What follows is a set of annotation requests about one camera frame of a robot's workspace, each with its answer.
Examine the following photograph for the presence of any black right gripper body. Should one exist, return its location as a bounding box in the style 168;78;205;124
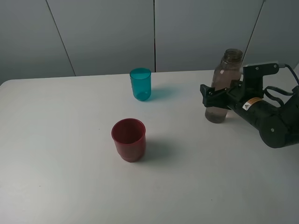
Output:
226;84;284;126

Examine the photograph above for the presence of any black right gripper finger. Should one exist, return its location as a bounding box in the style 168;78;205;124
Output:
200;84;233;110
230;80;243;89

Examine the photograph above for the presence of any smoky transparent plastic bottle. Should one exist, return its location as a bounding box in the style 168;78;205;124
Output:
205;49;243;124

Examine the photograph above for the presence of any teal transparent plastic cup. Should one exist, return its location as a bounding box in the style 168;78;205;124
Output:
129;68;151;101

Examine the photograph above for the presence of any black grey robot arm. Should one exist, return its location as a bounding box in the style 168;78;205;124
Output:
200;81;299;148

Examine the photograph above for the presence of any red plastic cup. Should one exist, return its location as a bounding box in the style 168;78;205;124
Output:
111;118;146;162

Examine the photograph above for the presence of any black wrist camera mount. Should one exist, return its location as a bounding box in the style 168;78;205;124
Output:
241;63;279;99

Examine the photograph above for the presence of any black camera cable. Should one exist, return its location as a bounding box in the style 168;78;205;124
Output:
263;63;299;108

